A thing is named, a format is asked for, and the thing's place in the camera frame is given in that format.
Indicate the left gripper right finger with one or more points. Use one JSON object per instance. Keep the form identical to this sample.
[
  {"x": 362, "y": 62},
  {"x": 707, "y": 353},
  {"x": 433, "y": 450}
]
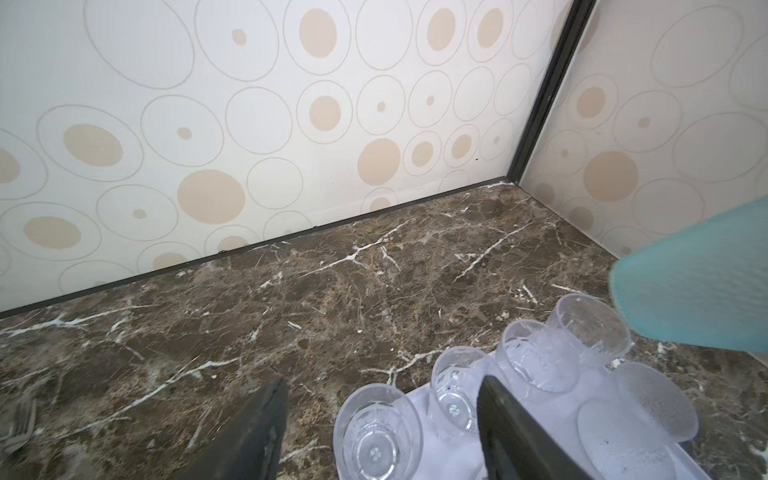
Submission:
[{"x": 514, "y": 444}]

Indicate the metal fork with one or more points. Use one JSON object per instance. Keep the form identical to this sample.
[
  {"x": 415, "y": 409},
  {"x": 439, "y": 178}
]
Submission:
[{"x": 22, "y": 428}]

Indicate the frosted dimpled small cup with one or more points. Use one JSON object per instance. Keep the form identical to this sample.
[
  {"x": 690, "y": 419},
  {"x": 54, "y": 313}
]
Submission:
[{"x": 657, "y": 401}]

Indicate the teal dimpled plastic tumbler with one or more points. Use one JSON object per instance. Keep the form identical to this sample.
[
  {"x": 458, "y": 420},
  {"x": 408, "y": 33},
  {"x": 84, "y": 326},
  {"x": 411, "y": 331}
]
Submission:
[{"x": 705, "y": 286}]

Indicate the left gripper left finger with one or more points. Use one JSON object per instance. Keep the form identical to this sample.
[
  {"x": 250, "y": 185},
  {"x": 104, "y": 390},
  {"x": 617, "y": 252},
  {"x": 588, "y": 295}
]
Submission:
[{"x": 249, "y": 447}]

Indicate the frosted dimpled tall cup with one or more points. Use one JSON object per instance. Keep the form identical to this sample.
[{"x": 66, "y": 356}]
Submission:
[{"x": 620, "y": 445}]

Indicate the clear faceted glass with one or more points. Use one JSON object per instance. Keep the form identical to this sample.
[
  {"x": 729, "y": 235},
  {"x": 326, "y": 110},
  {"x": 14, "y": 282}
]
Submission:
[
  {"x": 540, "y": 364},
  {"x": 453, "y": 391},
  {"x": 377, "y": 435},
  {"x": 592, "y": 328}
]

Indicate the lavender plastic tray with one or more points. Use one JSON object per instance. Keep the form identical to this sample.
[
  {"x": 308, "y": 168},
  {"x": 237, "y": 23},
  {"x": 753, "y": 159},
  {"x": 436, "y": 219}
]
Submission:
[{"x": 447, "y": 460}]

